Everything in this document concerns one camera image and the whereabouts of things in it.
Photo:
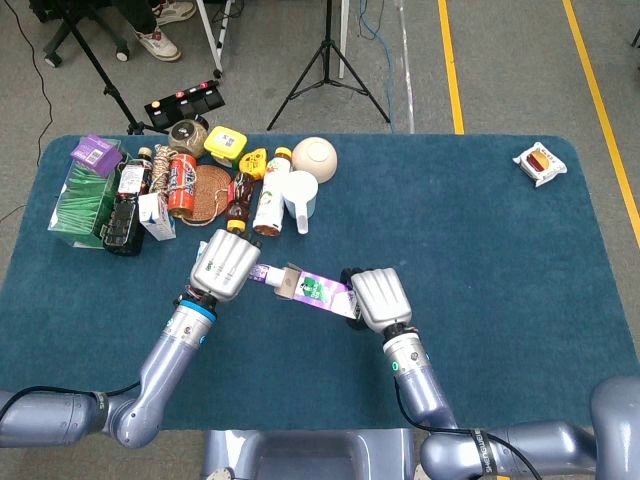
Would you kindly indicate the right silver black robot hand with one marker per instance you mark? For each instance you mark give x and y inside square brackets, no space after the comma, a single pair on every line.
[382,297]

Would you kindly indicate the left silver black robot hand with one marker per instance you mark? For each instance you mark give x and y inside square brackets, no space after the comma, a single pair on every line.
[222,267]

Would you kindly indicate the purple and white carton box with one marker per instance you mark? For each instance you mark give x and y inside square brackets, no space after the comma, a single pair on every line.
[320,292]

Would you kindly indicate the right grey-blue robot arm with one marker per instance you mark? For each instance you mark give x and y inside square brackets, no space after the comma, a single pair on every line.
[420,385]

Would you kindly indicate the clear box of green packets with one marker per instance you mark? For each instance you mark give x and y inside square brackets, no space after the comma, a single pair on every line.
[82,200]

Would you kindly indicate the small purple box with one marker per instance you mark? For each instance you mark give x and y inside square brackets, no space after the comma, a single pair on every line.
[95,152]

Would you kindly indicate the brown bottle yellow cap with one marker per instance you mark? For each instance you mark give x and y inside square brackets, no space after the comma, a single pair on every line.
[241,195]

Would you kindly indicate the round woven coaster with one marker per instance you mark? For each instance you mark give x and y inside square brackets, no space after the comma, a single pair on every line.
[210,192]

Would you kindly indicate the white blue milk carton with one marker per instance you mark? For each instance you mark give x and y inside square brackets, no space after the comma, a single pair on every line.
[157,220]

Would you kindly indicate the white tea drink bottle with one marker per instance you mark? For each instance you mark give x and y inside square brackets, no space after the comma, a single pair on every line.
[270,200]

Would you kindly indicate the blue table cloth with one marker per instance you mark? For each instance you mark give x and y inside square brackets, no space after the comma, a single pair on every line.
[450,250]

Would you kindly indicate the orange drink can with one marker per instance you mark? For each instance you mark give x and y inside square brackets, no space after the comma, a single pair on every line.
[181,187]

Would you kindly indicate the yellow small packet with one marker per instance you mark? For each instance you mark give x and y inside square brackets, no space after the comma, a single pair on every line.
[253,164]

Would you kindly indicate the dark sauce bottle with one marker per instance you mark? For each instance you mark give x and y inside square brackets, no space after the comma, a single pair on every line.
[125,220]

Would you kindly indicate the green container yellow lid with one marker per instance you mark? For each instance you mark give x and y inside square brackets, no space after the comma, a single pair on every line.
[225,142]

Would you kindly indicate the glass jar of grains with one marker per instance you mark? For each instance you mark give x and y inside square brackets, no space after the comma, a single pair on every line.
[187,137]

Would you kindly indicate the beige bowl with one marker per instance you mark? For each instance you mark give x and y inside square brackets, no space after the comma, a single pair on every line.
[315,157]

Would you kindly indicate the black foot pedal board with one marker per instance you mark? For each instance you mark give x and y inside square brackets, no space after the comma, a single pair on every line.
[185,102]

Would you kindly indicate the grey-blue robot torso base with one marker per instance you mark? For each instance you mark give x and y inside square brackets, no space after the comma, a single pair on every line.
[310,455]

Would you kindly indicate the white wrapped snack pack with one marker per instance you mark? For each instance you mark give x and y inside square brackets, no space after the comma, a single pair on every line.
[540,162]

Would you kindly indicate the black tripod with thick pole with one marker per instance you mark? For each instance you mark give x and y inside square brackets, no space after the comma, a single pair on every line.
[107,90]

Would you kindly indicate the white slanted stand leg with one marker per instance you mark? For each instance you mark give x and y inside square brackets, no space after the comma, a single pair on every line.
[212,40]

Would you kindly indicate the seated person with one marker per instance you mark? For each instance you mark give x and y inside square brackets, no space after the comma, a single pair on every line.
[160,42]

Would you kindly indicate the black tripod with thin legs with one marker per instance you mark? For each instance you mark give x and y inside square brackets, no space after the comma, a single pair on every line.
[327,50]

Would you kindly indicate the black office chair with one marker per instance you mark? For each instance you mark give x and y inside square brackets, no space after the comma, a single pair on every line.
[55,47]

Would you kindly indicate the white upright post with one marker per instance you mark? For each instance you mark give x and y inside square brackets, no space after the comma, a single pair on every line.
[344,40]

